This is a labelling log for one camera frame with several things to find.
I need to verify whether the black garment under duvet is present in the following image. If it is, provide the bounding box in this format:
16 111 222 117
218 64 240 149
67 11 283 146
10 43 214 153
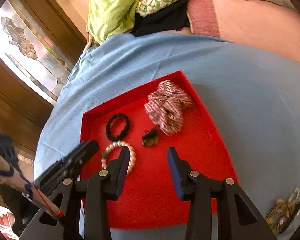
131 0 190 37

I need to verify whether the light blue blanket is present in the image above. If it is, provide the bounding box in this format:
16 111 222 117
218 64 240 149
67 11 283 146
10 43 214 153
33 32 300 240

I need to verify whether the red white checked scrunchie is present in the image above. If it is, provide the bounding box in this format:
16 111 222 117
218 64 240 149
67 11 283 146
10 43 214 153
145 80 193 135

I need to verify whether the black spiral hair tie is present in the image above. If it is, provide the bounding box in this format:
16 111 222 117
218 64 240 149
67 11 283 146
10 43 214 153
105 113 131 142

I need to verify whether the stained glass wooden door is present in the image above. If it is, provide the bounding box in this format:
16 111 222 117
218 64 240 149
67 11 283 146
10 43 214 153
0 0 86 179

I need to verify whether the gold black chain bracelet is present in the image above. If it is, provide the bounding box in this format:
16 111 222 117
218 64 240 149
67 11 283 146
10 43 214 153
264 187 300 234

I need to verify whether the gold round pendant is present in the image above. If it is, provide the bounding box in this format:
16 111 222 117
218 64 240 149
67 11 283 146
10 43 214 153
142 128 159 147

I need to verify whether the red shallow tray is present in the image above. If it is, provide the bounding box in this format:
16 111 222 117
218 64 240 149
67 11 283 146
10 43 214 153
81 71 237 230

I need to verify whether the large pearl bracelet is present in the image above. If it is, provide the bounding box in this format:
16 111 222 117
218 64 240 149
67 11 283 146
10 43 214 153
101 140 137 177

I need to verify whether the pink bed sheet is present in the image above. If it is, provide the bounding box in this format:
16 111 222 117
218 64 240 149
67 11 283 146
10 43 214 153
179 0 300 63

